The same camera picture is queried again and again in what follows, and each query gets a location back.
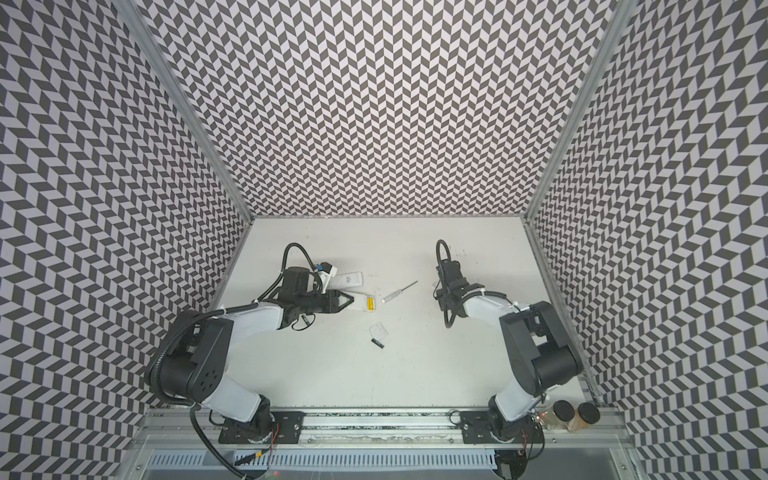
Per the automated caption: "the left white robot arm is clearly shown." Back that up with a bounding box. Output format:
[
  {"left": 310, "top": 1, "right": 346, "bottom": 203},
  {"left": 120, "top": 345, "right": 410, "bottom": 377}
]
[{"left": 144, "top": 242, "right": 355, "bottom": 443}]

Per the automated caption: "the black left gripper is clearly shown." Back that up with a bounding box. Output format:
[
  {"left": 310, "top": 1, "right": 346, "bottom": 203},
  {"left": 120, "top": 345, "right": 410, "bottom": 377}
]
[{"left": 298, "top": 289, "right": 356, "bottom": 315}]

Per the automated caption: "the white battery cover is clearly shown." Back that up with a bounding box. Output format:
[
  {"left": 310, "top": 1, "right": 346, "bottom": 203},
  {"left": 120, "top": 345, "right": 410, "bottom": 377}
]
[{"left": 369, "top": 323, "right": 388, "bottom": 340}]

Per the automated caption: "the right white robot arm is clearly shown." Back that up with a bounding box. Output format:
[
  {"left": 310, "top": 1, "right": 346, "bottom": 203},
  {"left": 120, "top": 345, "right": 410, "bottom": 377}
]
[{"left": 433, "top": 239, "right": 584, "bottom": 443}]

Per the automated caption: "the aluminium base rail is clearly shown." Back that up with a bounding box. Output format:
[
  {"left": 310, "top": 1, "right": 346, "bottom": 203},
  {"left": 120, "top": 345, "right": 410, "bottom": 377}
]
[{"left": 128, "top": 407, "right": 631, "bottom": 451}]

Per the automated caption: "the white remote with green buttons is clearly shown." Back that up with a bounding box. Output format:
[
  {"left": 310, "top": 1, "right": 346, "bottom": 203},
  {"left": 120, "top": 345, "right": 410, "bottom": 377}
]
[{"left": 333, "top": 272, "right": 364, "bottom": 290}]

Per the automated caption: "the clear-handled screwdriver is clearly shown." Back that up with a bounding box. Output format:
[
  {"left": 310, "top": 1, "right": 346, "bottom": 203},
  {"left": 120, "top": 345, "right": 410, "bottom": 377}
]
[{"left": 382, "top": 281, "right": 418, "bottom": 303}]

